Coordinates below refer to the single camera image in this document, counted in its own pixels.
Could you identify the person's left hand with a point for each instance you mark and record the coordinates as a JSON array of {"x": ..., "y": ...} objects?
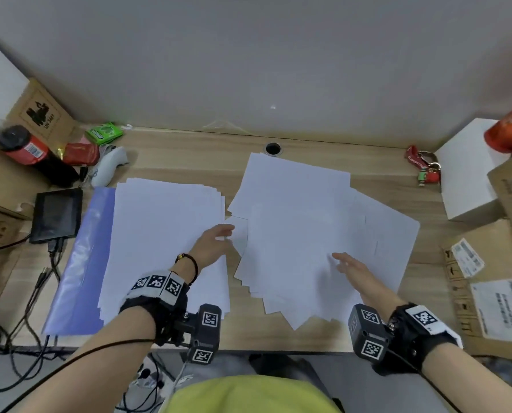
[{"x": 210, "y": 247}]

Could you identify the person's right hand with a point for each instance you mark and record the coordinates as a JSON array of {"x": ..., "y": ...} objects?
[{"x": 368, "y": 283}]

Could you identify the tidy white paper stack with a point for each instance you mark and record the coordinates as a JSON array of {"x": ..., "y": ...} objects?
[{"x": 161, "y": 227}]

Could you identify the pile of white papers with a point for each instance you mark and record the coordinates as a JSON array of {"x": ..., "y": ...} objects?
[{"x": 303, "y": 223}]

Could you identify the blue plastic folder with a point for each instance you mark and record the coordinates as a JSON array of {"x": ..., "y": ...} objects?
[{"x": 84, "y": 262}]

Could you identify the person's left forearm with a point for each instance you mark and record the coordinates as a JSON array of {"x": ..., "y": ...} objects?
[{"x": 96, "y": 369}]

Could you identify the person's right forearm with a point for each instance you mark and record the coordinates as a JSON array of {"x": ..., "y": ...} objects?
[{"x": 471, "y": 382}]

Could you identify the person's yellow shirt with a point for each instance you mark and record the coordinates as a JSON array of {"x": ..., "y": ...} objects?
[{"x": 247, "y": 395}]

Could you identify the clear tape piece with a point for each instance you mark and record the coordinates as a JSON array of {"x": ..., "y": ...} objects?
[{"x": 226, "y": 125}]

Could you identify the dark brown chair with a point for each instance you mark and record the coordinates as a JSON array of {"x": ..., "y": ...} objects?
[{"x": 338, "y": 406}]

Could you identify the white handheld controller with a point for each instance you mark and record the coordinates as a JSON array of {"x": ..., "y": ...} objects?
[{"x": 109, "y": 165}]

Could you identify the flat cardboard box with labels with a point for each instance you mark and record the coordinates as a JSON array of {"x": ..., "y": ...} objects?
[{"x": 501, "y": 245}]

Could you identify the small white box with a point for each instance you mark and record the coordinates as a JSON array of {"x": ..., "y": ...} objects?
[{"x": 467, "y": 172}]

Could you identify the white power strip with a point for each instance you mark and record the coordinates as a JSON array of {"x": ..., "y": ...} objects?
[{"x": 142, "y": 382}]

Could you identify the green gum packet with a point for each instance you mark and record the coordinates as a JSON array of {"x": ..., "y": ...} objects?
[{"x": 104, "y": 133}]

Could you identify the small black tablet screen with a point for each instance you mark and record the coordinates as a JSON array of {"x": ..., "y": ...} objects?
[{"x": 57, "y": 215}]

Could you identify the red snack packet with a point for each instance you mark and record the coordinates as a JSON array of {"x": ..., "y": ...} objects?
[{"x": 80, "y": 153}]

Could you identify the gold foil wrapper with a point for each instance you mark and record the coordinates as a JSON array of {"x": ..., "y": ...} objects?
[{"x": 60, "y": 151}]

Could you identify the red can with black lid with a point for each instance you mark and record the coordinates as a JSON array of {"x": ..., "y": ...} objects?
[{"x": 28, "y": 150}]

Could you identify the brown box with white top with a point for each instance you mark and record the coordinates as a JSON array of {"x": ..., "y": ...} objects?
[{"x": 6, "y": 180}]

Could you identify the black wrist camera with markers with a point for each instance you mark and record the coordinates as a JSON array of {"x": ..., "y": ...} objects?
[
  {"x": 206, "y": 326},
  {"x": 365, "y": 335}
]

